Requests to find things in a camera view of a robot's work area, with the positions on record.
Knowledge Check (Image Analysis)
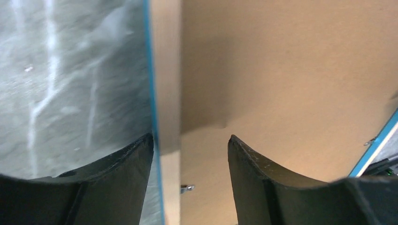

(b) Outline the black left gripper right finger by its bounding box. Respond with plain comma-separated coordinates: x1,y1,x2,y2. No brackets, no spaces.
228,135,398,225

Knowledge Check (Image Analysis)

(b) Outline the wooden frame backing board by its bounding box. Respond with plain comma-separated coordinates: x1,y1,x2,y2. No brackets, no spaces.
179,0,398,225

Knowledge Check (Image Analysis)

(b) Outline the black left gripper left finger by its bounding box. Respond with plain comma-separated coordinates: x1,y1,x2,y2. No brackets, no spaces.
0,134,154,225

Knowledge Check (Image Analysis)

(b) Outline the wooden picture frame with glass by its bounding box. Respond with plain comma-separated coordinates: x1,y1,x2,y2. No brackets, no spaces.
142,0,398,225

